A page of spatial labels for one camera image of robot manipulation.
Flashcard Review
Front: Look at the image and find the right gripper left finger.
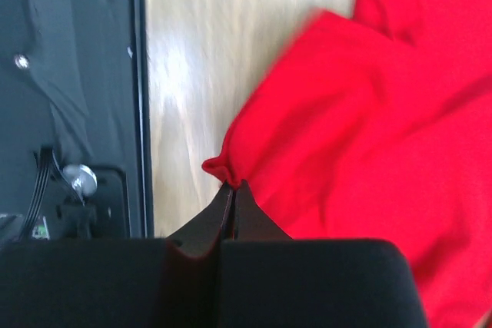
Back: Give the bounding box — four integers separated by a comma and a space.
166, 184, 233, 257

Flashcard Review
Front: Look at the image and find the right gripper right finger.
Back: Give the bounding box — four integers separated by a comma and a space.
233, 181, 291, 242

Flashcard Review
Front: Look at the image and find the red t shirt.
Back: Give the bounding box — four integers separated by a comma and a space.
202, 0, 491, 327

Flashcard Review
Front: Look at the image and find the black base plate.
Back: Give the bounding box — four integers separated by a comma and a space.
1, 0, 154, 241

